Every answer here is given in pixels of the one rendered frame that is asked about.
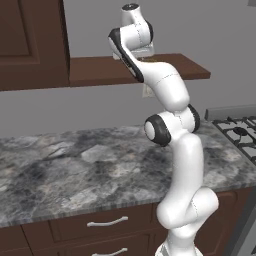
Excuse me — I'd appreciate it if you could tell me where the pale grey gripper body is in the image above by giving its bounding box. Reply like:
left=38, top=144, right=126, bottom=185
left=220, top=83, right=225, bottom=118
left=112, top=41, right=156, bottom=62

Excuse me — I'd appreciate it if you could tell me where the dark brown base cabinet door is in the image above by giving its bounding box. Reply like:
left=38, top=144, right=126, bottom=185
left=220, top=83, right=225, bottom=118
left=194, top=188, right=252, bottom=256
left=0, top=225, right=32, bottom=256

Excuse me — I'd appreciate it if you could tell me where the black gas hob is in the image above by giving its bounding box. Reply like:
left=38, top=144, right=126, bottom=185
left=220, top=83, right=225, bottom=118
left=203, top=104, right=256, bottom=165

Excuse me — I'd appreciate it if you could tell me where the dark brown drawer front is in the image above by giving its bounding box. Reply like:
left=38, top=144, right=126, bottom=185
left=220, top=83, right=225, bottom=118
left=61, top=232, right=158, bottom=256
left=48, top=202, right=159, bottom=244

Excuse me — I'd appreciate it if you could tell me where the grey oven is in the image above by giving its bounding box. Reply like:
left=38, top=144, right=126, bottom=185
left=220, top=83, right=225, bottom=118
left=229, top=194, right=256, bottom=256

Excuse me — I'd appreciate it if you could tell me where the white wall socket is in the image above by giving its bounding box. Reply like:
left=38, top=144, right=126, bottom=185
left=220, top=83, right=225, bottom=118
left=142, top=83, right=156, bottom=100

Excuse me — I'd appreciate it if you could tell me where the dark brown wall shelf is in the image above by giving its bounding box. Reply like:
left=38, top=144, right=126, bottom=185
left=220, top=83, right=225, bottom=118
left=68, top=53, right=212, bottom=88

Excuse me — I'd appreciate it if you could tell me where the dark brown wall cabinet door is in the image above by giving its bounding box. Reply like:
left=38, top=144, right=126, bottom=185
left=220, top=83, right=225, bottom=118
left=0, top=0, right=71, bottom=92

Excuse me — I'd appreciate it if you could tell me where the white curved drawer handle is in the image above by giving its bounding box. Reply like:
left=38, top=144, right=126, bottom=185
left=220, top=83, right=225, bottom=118
left=86, top=215, right=129, bottom=228
left=100, top=247, right=129, bottom=256

